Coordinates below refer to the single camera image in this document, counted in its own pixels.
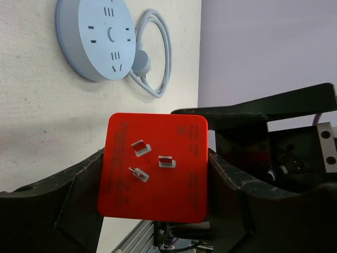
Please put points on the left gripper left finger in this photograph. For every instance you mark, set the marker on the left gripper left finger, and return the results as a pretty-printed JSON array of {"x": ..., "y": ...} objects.
[{"x": 56, "y": 214}]

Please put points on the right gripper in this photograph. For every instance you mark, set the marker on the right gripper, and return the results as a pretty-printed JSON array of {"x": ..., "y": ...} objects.
[{"x": 288, "y": 159}]

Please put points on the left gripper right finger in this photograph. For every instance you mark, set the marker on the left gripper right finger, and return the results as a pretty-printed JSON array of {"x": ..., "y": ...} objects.
[{"x": 249, "y": 215}]

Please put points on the red cube socket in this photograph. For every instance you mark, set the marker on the red cube socket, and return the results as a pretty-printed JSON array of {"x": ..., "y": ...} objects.
[{"x": 155, "y": 168}]

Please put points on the blue round power socket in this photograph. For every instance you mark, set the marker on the blue round power socket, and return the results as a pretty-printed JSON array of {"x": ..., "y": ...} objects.
[{"x": 97, "y": 37}]

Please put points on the aluminium front rail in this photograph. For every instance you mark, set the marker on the aluminium front rail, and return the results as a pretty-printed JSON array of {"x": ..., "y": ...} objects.
[{"x": 139, "y": 240}]

